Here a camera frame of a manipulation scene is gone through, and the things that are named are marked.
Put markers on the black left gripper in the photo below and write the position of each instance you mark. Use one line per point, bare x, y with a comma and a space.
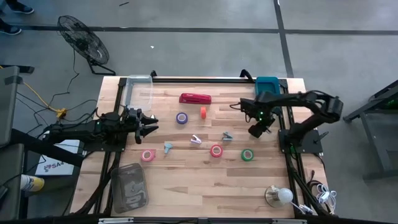
138, 127

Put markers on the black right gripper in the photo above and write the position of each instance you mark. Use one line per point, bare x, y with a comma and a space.
258, 129

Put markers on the green tape roll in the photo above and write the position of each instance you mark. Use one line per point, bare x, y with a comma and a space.
243, 155

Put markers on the pink tape roll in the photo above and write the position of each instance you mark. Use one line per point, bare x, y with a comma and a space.
144, 155

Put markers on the purple staple remover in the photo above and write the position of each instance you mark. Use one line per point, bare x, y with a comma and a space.
196, 140

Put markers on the red tape roll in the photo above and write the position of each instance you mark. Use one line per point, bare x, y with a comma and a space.
212, 151

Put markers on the red stapler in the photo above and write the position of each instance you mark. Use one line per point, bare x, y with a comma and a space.
195, 98

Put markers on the orange tape roll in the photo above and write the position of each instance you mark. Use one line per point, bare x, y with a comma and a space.
203, 112

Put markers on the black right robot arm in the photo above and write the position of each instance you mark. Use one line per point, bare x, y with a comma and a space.
295, 98

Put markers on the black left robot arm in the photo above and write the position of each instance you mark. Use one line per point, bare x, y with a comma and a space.
81, 129

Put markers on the clear plastic bin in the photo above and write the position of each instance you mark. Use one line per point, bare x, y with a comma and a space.
141, 93

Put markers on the teal plastic bin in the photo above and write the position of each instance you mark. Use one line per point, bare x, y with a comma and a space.
267, 85

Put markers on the smoky grey plastic bin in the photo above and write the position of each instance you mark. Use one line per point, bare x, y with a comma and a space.
129, 188

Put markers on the white bulb table lamp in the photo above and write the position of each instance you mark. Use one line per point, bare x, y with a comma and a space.
284, 195

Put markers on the white printed box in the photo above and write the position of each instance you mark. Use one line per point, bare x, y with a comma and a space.
59, 163

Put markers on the black floor fan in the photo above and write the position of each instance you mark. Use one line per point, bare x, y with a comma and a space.
84, 42

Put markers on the black side table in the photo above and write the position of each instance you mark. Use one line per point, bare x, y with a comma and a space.
377, 137

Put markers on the white and yellow bottle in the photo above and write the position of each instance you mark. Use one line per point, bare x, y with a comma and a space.
32, 183

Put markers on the person's shoe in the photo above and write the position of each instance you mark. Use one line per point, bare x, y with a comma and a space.
9, 29
21, 7

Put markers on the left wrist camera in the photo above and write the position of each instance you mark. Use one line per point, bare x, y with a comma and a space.
133, 112

